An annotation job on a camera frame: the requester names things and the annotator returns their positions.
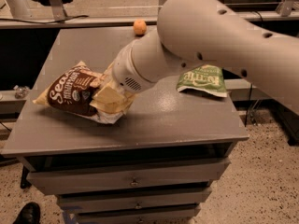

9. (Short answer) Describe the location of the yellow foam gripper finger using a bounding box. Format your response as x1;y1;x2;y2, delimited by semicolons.
90;86;135;114

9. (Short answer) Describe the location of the brown sea salt chip bag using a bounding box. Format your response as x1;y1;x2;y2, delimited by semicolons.
33;62;123;124

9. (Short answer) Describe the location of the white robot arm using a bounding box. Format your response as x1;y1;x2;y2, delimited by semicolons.
111;0;299;114

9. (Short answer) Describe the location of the green kettle chip bag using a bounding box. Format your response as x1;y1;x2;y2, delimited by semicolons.
177;64;227;98

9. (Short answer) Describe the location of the orange fruit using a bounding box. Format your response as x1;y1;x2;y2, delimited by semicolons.
133;19;147;35

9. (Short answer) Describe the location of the crumpled clear plastic wrapper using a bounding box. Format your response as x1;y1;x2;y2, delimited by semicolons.
13;85;30;99

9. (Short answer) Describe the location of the grey top drawer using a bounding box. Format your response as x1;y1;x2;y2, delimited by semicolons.
28;158;230;195

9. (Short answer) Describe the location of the grey drawer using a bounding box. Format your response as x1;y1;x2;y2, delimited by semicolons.
28;158;230;195
58;187;211;213
76;204;200;224

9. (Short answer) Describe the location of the grey middle drawer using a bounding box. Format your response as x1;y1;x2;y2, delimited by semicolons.
58;187;211;213

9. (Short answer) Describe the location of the grey side ledge right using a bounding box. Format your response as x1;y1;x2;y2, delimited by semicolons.
224;78;269;102

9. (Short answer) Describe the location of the black shoe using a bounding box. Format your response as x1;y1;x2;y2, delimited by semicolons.
13;202;40;224

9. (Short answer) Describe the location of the grey bottom drawer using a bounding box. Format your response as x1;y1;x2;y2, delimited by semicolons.
76;204;200;224

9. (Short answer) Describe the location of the black cable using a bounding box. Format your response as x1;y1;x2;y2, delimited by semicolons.
0;14;90;25

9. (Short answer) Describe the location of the grey metal rail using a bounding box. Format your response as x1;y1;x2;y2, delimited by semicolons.
0;10;299;29

